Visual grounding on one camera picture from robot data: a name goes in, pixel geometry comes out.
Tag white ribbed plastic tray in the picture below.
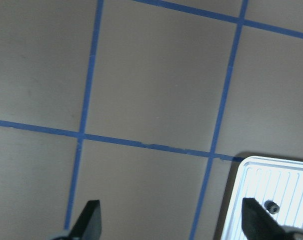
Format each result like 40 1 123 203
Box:
220 156 303 240

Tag small black bearing gear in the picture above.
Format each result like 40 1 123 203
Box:
264 200 280 215

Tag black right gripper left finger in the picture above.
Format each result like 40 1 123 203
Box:
69 200 102 240

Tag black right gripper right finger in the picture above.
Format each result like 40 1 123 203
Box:
242 197 289 240

